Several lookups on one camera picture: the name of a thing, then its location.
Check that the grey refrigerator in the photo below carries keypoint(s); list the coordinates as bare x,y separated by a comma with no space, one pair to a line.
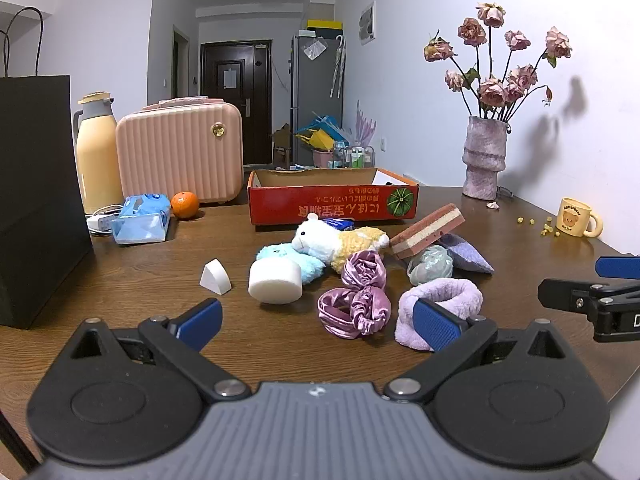
310,100

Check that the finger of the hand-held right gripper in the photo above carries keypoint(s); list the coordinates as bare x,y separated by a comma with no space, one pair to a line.
565,294
620,266

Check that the dark brown entrance door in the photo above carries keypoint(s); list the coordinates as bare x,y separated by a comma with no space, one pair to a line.
235,120

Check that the white wall electrical panel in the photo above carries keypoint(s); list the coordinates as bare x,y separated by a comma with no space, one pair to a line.
367,22

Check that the pink ribbed suitcase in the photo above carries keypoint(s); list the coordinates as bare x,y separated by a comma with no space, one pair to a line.
180,155

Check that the interior doorway frame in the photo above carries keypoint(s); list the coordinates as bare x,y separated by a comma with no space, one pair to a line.
181,60

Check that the white and yellow alpaca plush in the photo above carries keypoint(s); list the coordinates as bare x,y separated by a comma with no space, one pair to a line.
312,240

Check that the yellow and blue bags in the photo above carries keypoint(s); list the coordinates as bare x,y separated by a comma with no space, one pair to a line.
320,135

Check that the small purple satin scrunchie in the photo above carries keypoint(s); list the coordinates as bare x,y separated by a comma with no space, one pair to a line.
365,267

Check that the small blue packet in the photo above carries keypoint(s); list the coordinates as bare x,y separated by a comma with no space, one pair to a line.
340,223

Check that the large purple satin scrunchie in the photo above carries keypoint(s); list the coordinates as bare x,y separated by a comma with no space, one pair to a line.
372,310

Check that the blue plush toy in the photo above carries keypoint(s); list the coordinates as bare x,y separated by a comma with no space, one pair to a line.
310,267

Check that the pink bucket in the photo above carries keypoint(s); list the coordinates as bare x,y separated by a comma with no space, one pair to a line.
322,158

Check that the white folded umbrella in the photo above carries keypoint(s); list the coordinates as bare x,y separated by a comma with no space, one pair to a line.
339,65

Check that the orange fruit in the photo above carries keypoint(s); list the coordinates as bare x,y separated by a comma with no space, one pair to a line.
185,205

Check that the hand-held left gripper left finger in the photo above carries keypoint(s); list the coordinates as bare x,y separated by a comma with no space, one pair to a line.
201,317

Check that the red cardboard box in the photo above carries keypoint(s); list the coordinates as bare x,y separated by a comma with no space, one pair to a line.
325,205

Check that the purple knitted cloth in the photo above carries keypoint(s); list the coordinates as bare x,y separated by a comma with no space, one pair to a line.
470,257

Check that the white cylinder sponge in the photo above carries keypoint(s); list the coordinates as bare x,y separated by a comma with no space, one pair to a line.
275,282

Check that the pale green mesh puff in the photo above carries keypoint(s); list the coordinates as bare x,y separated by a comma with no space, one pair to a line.
430,265

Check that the yellow bear mug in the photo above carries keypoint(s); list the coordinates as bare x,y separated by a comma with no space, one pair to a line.
572,217

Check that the white wedge sponge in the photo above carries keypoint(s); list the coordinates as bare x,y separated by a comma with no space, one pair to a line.
215,277

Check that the pink and white layered sponge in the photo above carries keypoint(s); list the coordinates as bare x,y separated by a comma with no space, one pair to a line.
430,227

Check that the yellow box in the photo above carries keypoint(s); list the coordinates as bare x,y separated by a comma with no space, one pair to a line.
324,25

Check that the pink textured vase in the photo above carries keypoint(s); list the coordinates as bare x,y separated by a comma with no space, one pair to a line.
482,160

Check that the cream yellow thermos jug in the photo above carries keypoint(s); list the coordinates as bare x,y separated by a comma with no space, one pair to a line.
97,160

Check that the scattered yellow crumbs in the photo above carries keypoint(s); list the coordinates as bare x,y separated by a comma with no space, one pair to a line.
549,230

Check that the blue tissue pack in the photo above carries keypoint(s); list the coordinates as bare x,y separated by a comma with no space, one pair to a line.
142,220

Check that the lilac fluffy headband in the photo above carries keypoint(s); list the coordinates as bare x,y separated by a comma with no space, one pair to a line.
450,294

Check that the black paper bag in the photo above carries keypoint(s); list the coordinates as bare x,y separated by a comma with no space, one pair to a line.
35,185

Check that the clear plastic bag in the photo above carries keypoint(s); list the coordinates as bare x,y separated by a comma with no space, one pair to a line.
315,49

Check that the tall cardboard box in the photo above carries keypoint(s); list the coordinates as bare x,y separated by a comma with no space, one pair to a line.
282,142

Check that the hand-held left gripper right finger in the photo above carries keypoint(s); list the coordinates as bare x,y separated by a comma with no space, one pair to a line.
435,325

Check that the purple feather wall decoration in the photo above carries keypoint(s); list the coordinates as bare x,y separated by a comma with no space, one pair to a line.
365,125

